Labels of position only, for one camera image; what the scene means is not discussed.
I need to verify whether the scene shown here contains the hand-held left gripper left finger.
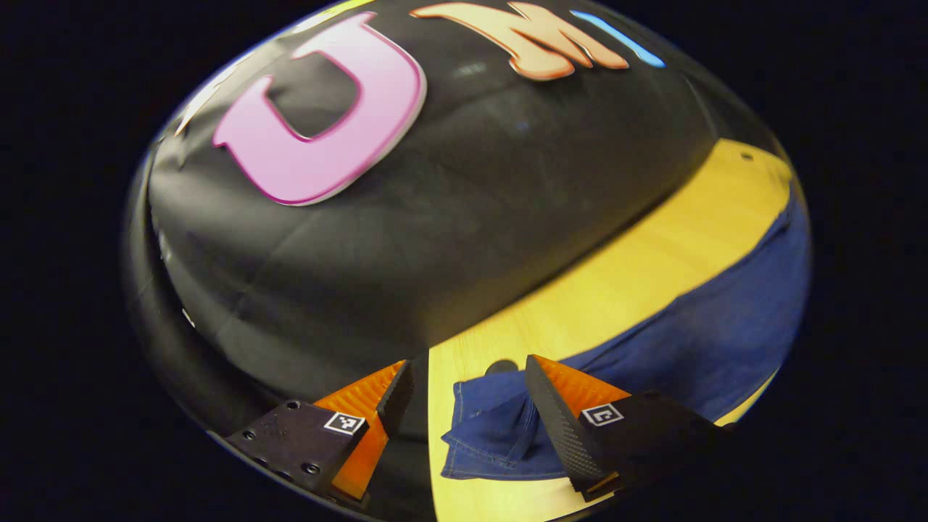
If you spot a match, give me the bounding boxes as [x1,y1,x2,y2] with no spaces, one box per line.
[223,359,416,508]

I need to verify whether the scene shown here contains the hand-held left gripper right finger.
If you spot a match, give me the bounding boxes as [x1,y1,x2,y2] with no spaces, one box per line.
[524,354,734,503]

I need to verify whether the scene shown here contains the blue denim jeans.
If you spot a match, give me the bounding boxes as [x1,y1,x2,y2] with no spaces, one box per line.
[441,185,813,481]

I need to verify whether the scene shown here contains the black backdrop cloth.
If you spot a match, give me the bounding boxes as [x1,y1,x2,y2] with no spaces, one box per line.
[123,0,726,519]

